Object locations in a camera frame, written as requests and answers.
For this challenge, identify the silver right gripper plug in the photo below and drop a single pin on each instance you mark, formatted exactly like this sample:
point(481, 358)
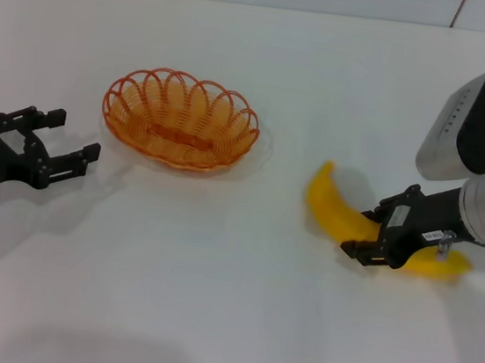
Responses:
point(445, 244)

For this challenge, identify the orange plastic woven basket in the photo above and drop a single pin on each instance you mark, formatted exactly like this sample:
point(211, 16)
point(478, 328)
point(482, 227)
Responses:
point(178, 129)

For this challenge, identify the yellow toy banana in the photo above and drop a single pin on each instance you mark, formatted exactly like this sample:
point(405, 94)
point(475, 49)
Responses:
point(333, 201)

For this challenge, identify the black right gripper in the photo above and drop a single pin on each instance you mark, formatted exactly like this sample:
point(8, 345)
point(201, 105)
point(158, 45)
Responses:
point(429, 213)

